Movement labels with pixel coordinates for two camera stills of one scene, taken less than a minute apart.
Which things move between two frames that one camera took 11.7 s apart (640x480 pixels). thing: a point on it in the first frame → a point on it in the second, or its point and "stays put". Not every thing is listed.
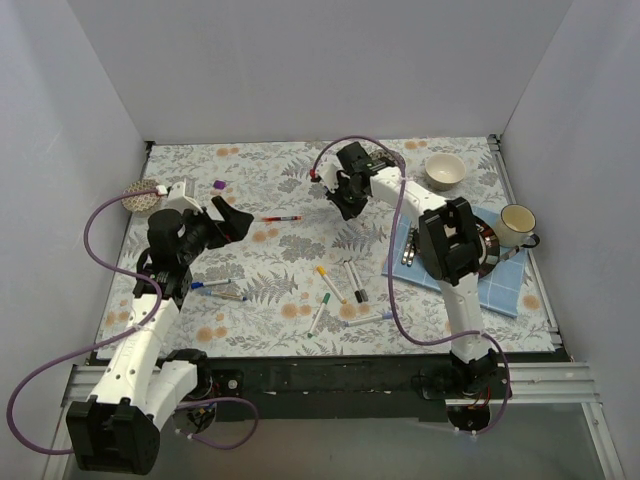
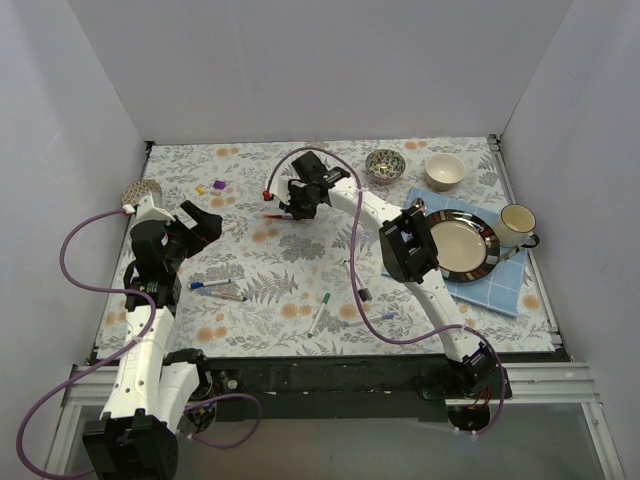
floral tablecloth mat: x=338 y=247 stays put
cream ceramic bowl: x=445 y=171 stays put
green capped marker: x=324 y=303 stays put
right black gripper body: x=345 y=190 → x=302 y=201
